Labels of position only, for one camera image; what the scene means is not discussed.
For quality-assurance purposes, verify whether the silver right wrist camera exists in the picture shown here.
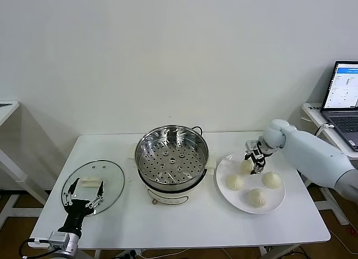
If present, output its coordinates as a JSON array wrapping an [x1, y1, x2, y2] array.
[[245, 140, 262, 153]]

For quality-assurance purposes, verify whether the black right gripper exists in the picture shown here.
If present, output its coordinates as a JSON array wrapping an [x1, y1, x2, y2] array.
[[243, 147, 266, 175]]

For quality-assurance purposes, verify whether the white electric cooker base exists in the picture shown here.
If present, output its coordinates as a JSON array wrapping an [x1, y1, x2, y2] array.
[[127, 157, 218, 206]]

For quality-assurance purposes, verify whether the white side table with tool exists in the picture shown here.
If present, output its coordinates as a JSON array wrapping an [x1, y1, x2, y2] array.
[[0, 100, 51, 232]]

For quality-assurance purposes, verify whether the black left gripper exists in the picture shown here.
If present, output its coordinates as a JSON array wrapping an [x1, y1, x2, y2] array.
[[57, 178, 106, 237]]

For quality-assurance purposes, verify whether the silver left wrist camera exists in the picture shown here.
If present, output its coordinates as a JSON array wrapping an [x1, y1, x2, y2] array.
[[27, 230, 70, 248]]

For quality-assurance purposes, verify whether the white side table with laptop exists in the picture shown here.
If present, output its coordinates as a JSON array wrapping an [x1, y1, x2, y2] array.
[[301, 102, 358, 226]]

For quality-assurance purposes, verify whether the white power strip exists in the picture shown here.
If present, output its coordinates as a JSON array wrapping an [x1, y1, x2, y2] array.
[[117, 249, 143, 258]]

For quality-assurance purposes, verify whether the grey open laptop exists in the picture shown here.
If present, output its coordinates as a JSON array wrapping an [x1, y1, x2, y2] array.
[[320, 60, 358, 153]]

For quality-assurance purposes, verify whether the white steamed baozi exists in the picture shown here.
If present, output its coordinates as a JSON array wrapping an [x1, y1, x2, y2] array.
[[240, 159, 255, 175], [261, 171, 282, 189], [247, 187, 267, 207], [225, 173, 245, 191]]

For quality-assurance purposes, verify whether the black laptop power cable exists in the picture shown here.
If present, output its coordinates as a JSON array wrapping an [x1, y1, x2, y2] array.
[[314, 124, 335, 136]]

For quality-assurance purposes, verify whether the stainless steel steamer basket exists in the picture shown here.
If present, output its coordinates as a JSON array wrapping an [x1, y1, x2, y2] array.
[[131, 124, 218, 191]]

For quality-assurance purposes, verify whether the white round plate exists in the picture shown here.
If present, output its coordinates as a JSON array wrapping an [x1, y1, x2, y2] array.
[[215, 152, 286, 215]]

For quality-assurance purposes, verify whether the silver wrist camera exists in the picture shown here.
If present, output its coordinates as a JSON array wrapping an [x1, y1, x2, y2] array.
[[27, 230, 70, 248], [245, 140, 262, 153]]

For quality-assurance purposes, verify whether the glass lid with white handle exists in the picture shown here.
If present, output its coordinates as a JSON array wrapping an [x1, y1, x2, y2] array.
[[60, 159, 125, 216]]

